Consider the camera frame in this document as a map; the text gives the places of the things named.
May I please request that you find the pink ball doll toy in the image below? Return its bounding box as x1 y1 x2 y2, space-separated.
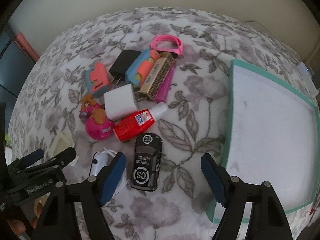
86 108 115 140

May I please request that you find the small pink doll figure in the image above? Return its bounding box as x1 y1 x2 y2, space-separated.
79 94 101 120

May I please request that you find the red glue bottle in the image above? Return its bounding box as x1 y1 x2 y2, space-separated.
113 102 169 141

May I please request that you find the white charger cube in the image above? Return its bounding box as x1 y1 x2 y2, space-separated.
104 84 138 121

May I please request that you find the blue coral toy small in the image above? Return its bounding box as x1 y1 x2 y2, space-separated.
85 62 111 98

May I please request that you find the black toy car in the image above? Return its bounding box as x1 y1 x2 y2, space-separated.
131 133 163 191

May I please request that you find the black power adapter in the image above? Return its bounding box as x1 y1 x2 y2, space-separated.
109 50 141 83

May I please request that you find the blue coral toy large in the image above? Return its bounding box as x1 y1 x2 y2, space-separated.
125 49 160 87

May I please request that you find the magenta translucent lighter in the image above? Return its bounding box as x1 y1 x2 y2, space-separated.
155 62 176 103

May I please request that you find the gold patterned lighter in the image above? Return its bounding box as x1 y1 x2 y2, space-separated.
136 51 174 101

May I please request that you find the cream plastic holder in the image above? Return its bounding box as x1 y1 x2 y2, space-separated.
48 129 75 158

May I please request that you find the person's left hand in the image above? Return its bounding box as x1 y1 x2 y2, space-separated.
4 200 43 236

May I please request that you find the teal rimmed white tray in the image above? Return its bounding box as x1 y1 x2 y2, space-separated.
221 59 319 214

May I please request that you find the floral grey white blanket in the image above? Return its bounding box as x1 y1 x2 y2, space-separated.
7 6 318 240

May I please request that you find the pink rolled mat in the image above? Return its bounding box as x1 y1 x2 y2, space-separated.
14 32 40 62

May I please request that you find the white device with light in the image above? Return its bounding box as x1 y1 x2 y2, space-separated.
297 62 319 98

